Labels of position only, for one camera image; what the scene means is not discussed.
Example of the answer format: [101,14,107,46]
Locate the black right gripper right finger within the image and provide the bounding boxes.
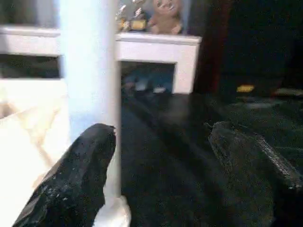
[208,121,303,227]

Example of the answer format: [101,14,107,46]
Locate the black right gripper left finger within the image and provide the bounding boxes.
[13,122,117,227]

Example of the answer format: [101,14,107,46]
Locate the white plastic table top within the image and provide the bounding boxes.
[0,79,132,227]

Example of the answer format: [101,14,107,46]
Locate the white plastic table leg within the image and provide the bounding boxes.
[58,0,123,197]

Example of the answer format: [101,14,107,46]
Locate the black mat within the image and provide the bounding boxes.
[119,92,303,227]

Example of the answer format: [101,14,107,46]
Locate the small yellow tag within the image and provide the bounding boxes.
[236,85,255,93]

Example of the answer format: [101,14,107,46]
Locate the white cabinet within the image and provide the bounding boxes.
[0,26,203,95]

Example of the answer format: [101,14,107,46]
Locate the pink figure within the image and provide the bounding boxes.
[148,0,184,35]

